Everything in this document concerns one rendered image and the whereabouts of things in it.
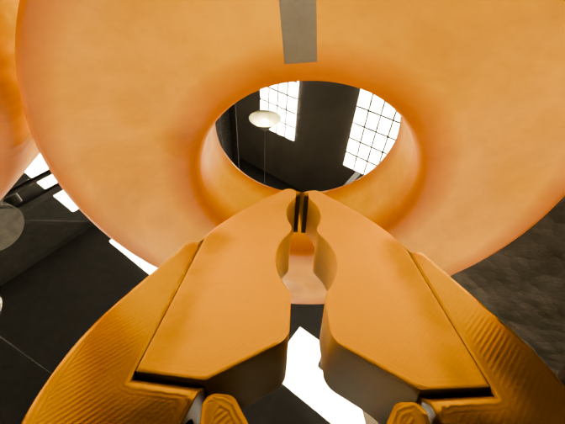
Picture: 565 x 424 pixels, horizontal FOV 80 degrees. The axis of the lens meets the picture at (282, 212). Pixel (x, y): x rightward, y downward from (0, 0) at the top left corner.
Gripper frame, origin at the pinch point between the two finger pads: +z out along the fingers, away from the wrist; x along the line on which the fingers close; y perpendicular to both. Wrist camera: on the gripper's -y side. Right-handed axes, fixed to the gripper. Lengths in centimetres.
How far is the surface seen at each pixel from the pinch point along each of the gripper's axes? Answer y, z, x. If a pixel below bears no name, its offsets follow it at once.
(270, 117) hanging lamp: 185, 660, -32
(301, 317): 567, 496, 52
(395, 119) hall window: 183, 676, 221
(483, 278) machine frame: 24.3, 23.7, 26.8
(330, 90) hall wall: 149, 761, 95
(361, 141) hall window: 250, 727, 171
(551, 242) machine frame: 15.0, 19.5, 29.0
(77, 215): 490, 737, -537
